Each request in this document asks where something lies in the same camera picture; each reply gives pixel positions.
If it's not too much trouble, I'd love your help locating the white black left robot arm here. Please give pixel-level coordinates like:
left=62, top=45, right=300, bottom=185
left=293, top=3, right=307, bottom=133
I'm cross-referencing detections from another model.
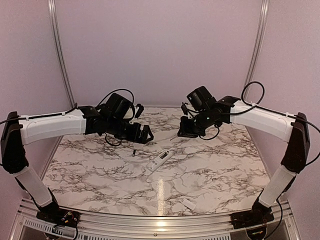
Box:
left=0, top=90, right=154, bottom=223

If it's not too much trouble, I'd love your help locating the white battery cover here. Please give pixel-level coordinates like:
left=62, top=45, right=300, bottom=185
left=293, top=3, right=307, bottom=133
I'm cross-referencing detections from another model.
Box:
left=181, top=198, right=196, bottom=210

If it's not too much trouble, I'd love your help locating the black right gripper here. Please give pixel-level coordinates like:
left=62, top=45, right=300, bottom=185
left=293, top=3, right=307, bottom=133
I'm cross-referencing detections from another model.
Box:
left=177, top=109, right=219, bottom=138

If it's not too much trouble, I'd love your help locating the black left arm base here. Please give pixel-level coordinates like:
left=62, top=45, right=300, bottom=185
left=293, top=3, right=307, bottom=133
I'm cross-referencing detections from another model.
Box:
left=36, top=200, right=80, bottom=228

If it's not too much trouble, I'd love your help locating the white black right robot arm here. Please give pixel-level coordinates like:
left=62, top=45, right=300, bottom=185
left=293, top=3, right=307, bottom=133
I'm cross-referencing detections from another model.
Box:
left=177, top=86, right=314, bottom=224

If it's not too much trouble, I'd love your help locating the right aluminium frame post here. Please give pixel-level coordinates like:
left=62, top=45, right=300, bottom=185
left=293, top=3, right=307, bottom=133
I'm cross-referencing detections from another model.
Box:
left=244, top=0, right=270, bottom=85

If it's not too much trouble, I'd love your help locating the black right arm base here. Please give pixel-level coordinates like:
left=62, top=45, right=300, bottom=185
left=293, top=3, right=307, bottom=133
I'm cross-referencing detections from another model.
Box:
left=230, top=199, right=275, bottom=229

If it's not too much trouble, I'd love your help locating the white remote control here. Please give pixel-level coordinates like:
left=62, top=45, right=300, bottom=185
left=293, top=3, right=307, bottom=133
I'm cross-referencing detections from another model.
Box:
left=146, top=150, right=173, bottom=172

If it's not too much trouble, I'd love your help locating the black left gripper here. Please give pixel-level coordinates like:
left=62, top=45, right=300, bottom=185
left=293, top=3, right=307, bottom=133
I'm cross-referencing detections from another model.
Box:
left=106, top=116, right=155, bottom=144

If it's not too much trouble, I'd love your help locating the left aluminium frame post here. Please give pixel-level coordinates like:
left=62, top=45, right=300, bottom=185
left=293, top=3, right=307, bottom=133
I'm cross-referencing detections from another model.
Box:
left=47, top=0, right=77, bottom=111

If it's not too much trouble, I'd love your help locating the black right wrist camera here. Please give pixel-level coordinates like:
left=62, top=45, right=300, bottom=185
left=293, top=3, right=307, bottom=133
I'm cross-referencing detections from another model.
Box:
left=181, top=102, right=189, bottom=115

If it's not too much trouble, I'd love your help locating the aluminium front frame rail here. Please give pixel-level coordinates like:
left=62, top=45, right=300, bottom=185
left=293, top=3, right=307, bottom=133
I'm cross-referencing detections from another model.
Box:
left=9, top=198, right=301, bottom=240

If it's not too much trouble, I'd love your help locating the aluminium frame post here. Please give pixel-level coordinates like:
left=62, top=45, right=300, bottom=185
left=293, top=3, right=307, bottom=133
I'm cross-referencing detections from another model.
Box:
left=244, top=0, right=270, bottom=85
left=47, top=0, right=77, bottom=111

